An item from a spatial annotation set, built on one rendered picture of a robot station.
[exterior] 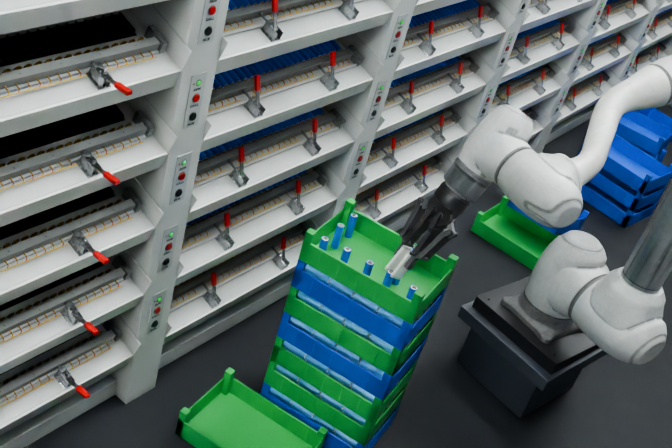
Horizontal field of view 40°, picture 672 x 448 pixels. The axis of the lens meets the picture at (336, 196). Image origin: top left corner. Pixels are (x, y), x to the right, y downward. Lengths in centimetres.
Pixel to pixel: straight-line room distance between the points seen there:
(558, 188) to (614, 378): 123
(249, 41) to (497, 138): 55
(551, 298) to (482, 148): 71
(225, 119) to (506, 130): 60
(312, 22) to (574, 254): 92
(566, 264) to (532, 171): 67
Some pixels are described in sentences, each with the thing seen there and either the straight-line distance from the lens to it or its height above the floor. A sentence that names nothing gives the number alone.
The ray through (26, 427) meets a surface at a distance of 226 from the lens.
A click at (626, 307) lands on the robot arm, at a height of 48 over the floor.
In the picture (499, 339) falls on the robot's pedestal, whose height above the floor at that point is 20.
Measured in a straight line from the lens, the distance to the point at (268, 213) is 243.
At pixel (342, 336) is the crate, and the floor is 35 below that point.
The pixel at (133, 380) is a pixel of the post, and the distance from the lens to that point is 234.
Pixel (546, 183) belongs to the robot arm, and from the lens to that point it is 185.
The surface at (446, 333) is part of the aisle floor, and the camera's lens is 284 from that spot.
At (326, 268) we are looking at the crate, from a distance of 209.
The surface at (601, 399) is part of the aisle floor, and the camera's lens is 288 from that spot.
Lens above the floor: 176
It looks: 33 degrees down
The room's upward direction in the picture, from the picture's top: 16 degrees clockwise
